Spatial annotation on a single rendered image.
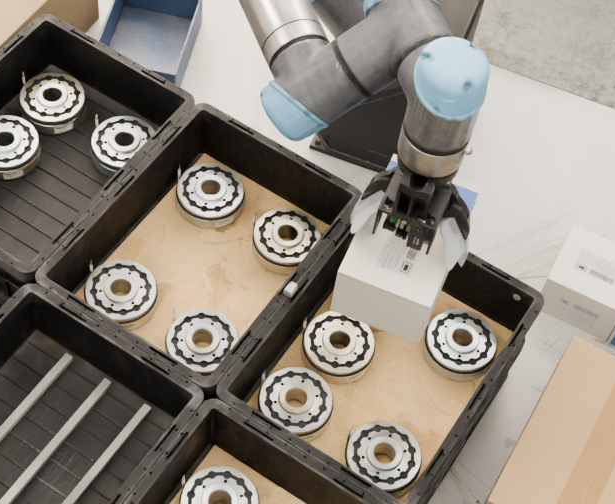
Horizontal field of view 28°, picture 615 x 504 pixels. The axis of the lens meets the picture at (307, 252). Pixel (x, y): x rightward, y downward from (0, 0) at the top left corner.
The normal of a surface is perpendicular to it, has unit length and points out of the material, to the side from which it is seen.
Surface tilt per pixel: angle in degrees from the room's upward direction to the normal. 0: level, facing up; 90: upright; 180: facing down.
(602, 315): 90
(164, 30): 0
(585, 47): 0
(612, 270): 0
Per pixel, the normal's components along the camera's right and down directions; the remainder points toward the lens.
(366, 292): -0.37, 0.75
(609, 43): 0.09, -0.55
